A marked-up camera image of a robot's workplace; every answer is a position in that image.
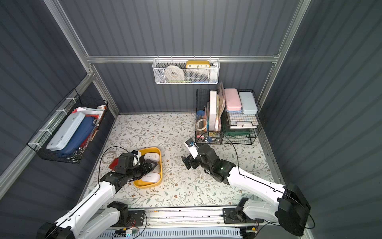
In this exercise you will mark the light blue pencil case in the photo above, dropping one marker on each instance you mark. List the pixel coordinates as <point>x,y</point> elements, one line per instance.
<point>248,102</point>

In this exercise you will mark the black wire desk organizer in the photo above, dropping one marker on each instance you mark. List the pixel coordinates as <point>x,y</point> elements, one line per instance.
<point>236,128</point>

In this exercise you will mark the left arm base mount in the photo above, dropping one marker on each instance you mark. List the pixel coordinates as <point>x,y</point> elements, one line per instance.
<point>130,219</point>

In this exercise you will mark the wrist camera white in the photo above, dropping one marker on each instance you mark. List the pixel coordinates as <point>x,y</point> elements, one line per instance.
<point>192,147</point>
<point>136,157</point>

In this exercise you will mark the pink pencil case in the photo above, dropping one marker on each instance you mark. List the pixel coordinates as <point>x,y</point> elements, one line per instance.
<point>232,99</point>

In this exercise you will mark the white box upright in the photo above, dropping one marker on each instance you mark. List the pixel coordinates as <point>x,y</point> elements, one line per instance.
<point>213,110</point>

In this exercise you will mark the white flat case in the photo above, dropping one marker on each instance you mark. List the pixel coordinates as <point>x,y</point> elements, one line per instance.
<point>66,131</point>

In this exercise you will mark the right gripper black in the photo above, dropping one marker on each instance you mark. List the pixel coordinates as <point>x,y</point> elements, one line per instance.
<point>192,161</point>

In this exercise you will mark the navy blue case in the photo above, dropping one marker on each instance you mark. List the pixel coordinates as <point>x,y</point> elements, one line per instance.
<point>80,135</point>

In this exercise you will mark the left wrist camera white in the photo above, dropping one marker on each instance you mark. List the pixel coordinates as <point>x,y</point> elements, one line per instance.
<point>136,157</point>

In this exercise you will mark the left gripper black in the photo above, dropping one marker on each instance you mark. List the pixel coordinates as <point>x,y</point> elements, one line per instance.
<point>142,167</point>

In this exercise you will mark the white wire wall basket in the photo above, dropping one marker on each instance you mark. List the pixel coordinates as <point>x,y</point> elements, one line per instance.
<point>192,76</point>

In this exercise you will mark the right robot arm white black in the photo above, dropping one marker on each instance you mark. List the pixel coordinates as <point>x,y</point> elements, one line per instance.
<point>284,204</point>

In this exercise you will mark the yellow clock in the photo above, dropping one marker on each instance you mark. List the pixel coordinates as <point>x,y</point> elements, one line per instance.
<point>197,64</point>

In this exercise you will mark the black wire side basket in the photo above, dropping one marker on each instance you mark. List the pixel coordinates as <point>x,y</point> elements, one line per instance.
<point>72,103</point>

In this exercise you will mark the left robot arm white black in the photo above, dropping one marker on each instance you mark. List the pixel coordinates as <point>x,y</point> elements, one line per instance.
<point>81,222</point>

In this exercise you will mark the yellow plastic storage box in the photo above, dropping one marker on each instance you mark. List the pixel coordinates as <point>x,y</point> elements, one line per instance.
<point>158,169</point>

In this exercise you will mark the white rounded mouse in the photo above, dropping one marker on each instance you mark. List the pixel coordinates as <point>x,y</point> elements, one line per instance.
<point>152,156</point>

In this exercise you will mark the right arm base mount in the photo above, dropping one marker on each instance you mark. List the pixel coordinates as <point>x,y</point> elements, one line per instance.
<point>230,216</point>

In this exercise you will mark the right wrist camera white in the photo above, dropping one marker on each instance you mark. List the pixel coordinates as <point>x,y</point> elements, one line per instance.
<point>192,147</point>

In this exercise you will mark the white tape roll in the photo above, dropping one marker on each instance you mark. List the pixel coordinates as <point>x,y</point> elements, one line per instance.
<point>174,73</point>

